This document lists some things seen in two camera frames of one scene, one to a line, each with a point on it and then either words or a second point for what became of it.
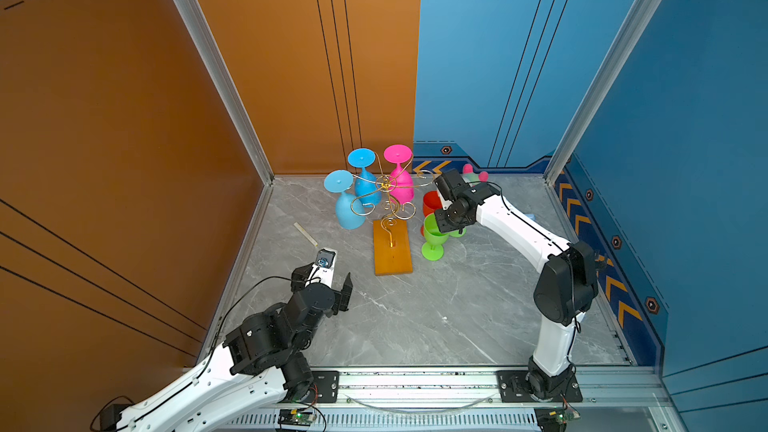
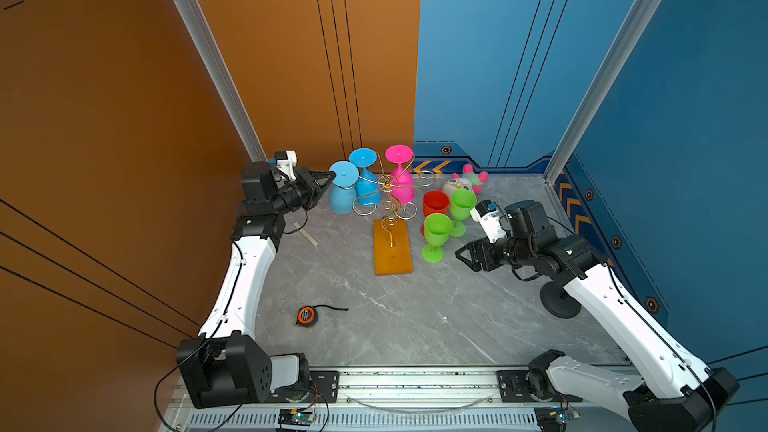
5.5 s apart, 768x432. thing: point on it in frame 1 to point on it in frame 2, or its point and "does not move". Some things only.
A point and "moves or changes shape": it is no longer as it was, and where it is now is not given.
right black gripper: [443, 226] to [482, 245]
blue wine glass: [350, 210] moves or changes shape
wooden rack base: [392, 247] does not move
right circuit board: [553, 419] does not move
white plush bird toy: [469, 175] does not move
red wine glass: [431, 203] does not move
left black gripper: [342, 299] to [305, 182]
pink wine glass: [401, 184] does not move
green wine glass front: [433, 249] does not move
